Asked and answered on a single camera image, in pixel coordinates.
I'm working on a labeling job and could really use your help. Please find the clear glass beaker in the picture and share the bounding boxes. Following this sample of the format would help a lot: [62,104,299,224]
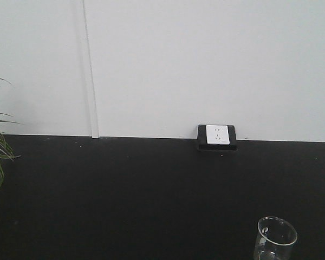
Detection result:
[253,216,298,260]

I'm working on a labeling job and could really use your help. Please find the black and white wall socket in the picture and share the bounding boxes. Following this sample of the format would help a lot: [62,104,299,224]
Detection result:
[197,125,237,151]

